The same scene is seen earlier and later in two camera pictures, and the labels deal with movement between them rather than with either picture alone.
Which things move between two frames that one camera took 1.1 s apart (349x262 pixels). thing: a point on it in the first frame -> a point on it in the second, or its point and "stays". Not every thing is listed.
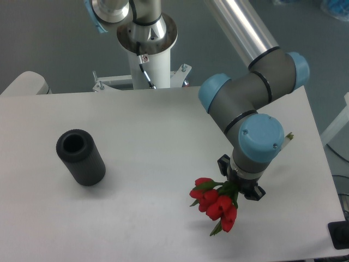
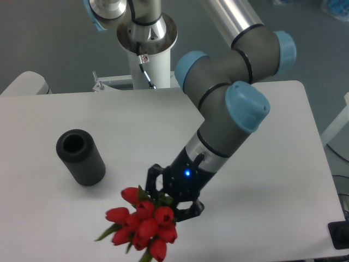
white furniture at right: x=343 y=118 stays
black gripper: x=246 y=186 -> x=184 y=180
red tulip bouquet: x=220 y=199 -> x=149 y=226
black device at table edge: x=339 y=232 stays
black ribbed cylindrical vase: x=78 y=149 stays
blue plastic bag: x=338 y=9 stays
